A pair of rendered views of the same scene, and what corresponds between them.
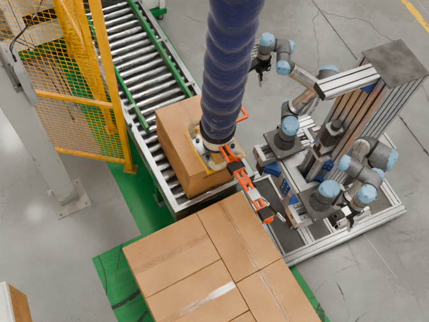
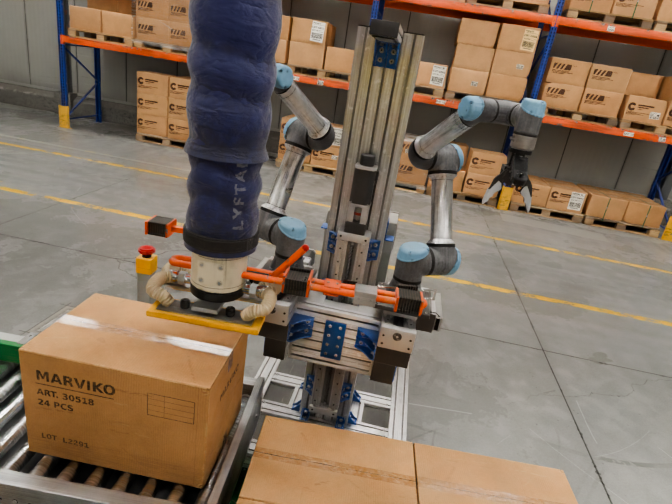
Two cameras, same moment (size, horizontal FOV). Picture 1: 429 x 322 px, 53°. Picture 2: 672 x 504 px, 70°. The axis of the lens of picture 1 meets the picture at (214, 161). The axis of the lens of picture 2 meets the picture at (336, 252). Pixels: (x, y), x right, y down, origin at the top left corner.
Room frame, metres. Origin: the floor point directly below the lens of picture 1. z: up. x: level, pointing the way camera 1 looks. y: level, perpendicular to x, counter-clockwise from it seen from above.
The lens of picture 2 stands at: (0.34, 0.87, 1.89)
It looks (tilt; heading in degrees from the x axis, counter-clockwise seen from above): 21 degrees down; 308
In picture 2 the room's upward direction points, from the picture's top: 9 degrees clockwise
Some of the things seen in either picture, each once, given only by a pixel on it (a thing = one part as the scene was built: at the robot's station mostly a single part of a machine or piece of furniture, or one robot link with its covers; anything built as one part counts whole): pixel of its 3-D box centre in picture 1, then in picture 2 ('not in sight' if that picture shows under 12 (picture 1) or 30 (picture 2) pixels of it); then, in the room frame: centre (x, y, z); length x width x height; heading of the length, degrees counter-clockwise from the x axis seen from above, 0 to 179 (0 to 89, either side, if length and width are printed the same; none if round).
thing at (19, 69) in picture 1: (23, 76); not in sight; (1.42, 1.13, 1.62); 0.20 x 0.05 x 0.30; 37
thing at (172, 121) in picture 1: (196, 145); (145, 383); (1.65, 0.16, 0.75); 0.60 x 0.40 x 0.40; 35
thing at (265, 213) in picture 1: (264, 214); (408, 301); (0.98, -0.34, 1.24); 0.08 x 0.07 x 0.05; 37
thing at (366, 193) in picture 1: (365, 195); (529, 117); (0.91, -0.72, 1.82); 0.09 x 0.08 x 0.11; 152
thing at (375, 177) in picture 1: (370, 178); (504, 112); (1.01, -0.75, 1.82); 0.11 x 0.11 x 0.08; 62
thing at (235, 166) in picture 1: (235, 167); (297, 281); (1.26, -0.14, 1.24); 0.10 x 0.08 x 0.06; 127
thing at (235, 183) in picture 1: (215, 193); (238, 440); (1.36, -0.05, 0.58); 0.70 x 0.03 x 0.06; 127
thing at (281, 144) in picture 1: (285, 137); (288, 262); (1.63, -0.46, 1.09); 0.15 x 0.15 x 0.10
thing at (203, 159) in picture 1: (202, 149); (207, 311); (1.41, 0.09, 1.13); 0.34 x 0.10 x 0.05; 37
